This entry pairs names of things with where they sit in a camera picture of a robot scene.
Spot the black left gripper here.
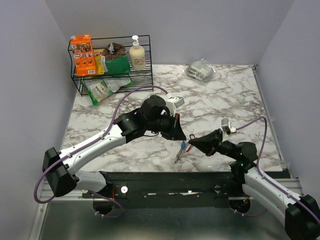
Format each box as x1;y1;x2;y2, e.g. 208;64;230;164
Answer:
146;111;187;141

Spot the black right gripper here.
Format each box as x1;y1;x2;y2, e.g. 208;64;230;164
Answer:
189;128;240;161

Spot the blue tagged key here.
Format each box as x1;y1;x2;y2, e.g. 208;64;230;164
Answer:
180;141;186;150

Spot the red handled key organizer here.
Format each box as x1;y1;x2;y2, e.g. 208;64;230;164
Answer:
173;142;193;164

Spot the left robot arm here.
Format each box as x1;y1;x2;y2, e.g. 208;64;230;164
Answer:
42;95;186;198

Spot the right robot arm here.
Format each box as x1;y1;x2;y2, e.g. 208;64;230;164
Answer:
189;127;320;240

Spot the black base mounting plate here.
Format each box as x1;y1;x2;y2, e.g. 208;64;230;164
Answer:
98;171;248;209

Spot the clear plastic wrapped package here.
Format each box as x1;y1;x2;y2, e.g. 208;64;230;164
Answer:
186;58;216;83

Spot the cream pump soap bottle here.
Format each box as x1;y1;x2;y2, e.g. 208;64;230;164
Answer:
129;35;146;71

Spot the green white snack bag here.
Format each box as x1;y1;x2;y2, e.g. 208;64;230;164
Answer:
80;76;133;106

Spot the green brown bag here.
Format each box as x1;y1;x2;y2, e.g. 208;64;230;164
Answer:
101;42;131;75

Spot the yellow snack bag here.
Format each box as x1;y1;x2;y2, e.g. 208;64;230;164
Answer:
93;48;105;75

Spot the orange product box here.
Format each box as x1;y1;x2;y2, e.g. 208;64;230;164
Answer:
70;34;97;77

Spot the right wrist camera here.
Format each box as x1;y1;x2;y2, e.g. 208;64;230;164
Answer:
221;118;237;142

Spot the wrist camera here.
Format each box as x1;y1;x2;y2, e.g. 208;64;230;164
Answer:
165;96;185;116
221;118;237;142

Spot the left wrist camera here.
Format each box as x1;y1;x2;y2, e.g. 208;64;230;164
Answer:
165;96;185;116

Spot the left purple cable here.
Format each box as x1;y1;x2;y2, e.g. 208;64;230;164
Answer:
33;85;172;219

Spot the black wire shelf rack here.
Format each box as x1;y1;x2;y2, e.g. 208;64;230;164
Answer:
68;35;153;96

